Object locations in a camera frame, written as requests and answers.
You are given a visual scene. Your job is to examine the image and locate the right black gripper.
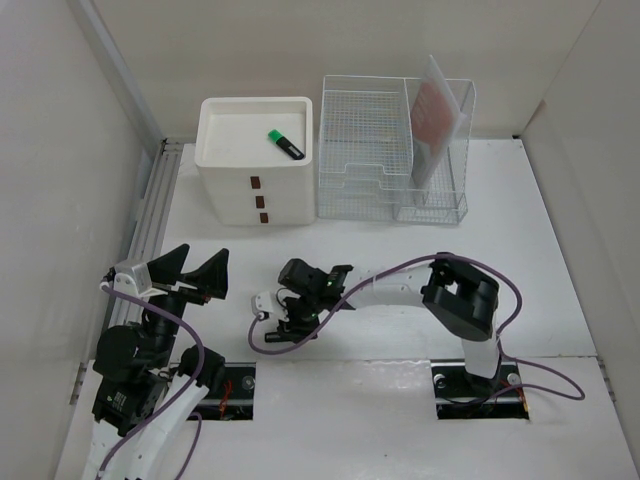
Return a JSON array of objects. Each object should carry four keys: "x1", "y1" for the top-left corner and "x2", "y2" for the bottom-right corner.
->
[{"x1": 274, "y1": 291, "x2": 324, "y2": 344}]

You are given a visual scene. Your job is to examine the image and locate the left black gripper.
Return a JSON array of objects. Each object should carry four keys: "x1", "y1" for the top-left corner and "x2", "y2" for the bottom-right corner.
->
[{"x1": 142, "y1": 242, "x2": 228, "y2": 365}]

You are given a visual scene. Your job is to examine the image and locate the white drawer organizer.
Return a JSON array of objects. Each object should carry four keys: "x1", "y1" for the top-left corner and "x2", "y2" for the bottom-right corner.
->
[{"x1": 194, "y1": 96, "x2": 316, "y2": 226}]

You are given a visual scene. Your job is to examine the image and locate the green highlighter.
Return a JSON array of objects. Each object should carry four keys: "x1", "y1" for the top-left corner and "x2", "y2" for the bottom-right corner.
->
[{"x1": 267, "y1": 129, "x2": 305, "y2": 161}]

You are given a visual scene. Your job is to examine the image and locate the booklet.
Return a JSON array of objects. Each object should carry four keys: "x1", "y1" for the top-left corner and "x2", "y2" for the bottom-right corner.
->
[{"x1": 410, "y1": 55, "x2": 466, "y2": 190}]

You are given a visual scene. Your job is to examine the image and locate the yellow highlighter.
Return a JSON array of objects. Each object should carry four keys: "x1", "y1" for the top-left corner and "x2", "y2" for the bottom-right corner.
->
[{"x1": 264, "y1": 332, "x2": 287, "y2": 343}]

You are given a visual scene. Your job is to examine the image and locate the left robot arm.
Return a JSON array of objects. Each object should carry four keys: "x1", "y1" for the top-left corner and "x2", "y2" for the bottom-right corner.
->
[{"x1": 82, "y1": 244, "x2": 229, "y2": 479}]

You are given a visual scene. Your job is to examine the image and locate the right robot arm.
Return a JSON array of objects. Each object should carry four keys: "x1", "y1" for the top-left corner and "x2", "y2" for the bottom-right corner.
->
[{"x1": 265, "y1": 258, "x2": 501, "y2": 394}]

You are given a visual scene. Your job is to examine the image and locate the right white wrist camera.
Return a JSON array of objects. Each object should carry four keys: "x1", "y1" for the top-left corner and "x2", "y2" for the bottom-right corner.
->
[{"x1": 251, "y1": 291, "x2": 287, "y2": 322}]

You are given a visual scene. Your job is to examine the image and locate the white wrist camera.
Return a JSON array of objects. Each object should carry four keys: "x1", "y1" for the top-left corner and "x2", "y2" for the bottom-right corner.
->
[
  {"x1": 251, "y1": 291, "x2": 287, "y2": 322},
  {"x1": 99, "y1": 260, "x2": 154, "y2": 300}
]

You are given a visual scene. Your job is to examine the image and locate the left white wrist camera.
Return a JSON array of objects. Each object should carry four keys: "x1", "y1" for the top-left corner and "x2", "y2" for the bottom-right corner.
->
[{"x1": 99, "y1": 260, "x2": 154, "y2": 300}]

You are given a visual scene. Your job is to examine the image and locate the aluminium rail frame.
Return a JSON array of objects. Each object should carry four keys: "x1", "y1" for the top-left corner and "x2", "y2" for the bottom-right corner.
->
[{"x1": 99, "y1": 137, "x2": 184, "y2": 361}]

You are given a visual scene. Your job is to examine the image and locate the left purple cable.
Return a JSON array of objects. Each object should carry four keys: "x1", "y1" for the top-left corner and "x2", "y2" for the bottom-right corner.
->
[{"x1": 84, "y1": 284, "x2": 206, "y2": 480}]

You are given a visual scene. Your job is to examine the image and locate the purple cable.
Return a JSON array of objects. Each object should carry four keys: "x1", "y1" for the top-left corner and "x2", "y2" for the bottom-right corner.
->
[
  {"x1": 84, "y1": 284, "x2": 206, "y2": 480},
  {"x1": 247, "y1": 253, "x2": 587, "y2": 402}
]

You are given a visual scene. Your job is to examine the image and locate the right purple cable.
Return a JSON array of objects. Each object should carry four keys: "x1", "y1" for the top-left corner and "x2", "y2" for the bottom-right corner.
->
[{"x1": 247, "y1": 253, "x2": 587, "y2": 402}]

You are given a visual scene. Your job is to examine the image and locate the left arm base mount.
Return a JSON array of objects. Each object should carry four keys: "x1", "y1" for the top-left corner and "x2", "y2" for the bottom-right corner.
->
[{"x1": 195, "y1": 362, "x2": 256, "y2": 421}]

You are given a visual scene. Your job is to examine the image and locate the white wire mesh organizer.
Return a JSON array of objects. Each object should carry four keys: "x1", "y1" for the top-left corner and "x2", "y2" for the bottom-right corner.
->
[{"x1": 317, "y1": 75, "x2": 476, "y2": 225}]

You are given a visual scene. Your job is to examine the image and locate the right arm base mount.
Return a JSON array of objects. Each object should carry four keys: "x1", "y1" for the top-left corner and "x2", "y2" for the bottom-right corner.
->
[{"x1": 431, "y1": 361, "x2": 529, "y2": 420}]

